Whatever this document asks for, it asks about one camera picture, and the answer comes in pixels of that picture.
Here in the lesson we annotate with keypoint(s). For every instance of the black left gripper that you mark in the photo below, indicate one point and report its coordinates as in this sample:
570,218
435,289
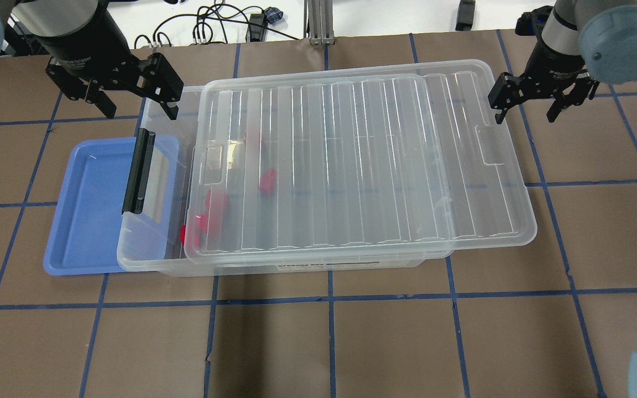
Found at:
83,41

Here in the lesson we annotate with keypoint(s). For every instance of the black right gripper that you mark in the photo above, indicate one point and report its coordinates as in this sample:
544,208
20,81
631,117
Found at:
556,65

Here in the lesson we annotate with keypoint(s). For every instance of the clear plastic box lid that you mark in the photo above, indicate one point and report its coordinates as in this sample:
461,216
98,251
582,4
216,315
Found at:
492,205

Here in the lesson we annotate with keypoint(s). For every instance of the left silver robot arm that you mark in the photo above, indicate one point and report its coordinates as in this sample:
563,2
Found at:
90,55

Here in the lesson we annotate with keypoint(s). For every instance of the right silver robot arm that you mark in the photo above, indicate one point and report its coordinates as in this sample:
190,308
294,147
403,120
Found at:
579,45

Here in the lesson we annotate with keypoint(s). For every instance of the clear plastic storage box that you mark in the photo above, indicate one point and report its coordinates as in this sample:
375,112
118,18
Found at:
292,177

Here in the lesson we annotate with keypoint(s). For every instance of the blue plastic tray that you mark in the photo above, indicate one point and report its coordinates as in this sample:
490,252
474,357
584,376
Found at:
90,234

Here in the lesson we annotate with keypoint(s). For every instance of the black power adapter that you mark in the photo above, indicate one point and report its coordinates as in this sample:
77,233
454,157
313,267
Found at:
465,15

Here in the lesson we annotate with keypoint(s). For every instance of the black box latch handle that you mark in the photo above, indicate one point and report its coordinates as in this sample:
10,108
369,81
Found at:
139,171

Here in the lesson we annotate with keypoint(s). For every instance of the aluminium frame post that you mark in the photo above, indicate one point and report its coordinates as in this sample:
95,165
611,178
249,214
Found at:
318,16

